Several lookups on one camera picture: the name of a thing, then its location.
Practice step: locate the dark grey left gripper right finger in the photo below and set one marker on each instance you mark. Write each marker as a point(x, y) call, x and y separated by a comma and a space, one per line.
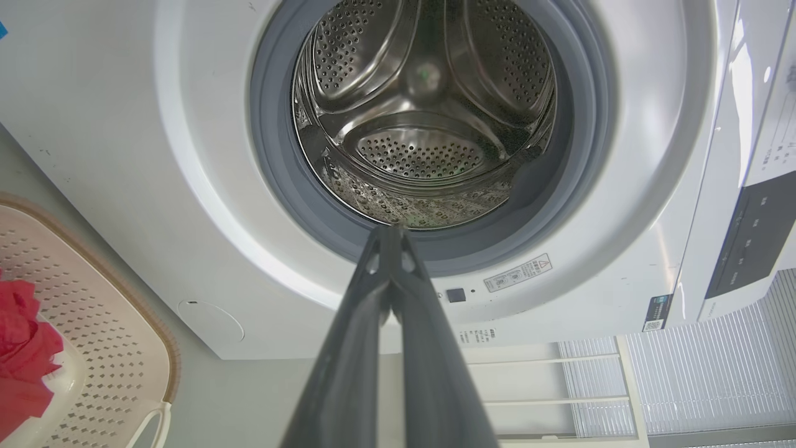
point(435, 386)

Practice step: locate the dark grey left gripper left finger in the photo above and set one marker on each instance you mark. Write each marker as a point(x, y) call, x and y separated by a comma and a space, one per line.
point(348, 373)

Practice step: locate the red and white cloth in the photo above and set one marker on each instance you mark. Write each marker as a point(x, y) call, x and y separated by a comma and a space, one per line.
point(25, 354)

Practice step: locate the stainless steel washing machine drum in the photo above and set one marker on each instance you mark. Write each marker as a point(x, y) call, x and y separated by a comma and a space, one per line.
point(423, 149)

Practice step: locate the cream perforated laundry basket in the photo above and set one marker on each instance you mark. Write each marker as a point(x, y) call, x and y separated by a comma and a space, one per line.
point(112, 348)

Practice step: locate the black washer display panel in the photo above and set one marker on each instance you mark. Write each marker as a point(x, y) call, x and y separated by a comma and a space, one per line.
point(755, 236)

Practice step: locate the white shelf unit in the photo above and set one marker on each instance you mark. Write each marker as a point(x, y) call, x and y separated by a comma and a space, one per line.
point(528, 379)

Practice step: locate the white warning sticker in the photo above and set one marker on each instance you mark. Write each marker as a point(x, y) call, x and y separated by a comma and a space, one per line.
point(517, 273)

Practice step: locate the round white filter cover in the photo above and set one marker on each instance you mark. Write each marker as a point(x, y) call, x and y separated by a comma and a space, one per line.
point(211, 322)

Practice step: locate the grey rubber door gasket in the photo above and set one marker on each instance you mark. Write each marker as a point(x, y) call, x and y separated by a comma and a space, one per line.
point(273, 162)

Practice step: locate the dark energy label sticker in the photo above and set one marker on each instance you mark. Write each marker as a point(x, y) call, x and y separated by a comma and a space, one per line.
point(657, 313)

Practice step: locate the white window blinds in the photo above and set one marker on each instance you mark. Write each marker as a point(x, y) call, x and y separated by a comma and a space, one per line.
point(709, 373)

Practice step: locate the white front-load washing machine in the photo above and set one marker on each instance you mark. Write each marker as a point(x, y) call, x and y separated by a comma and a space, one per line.
point(155, 124)

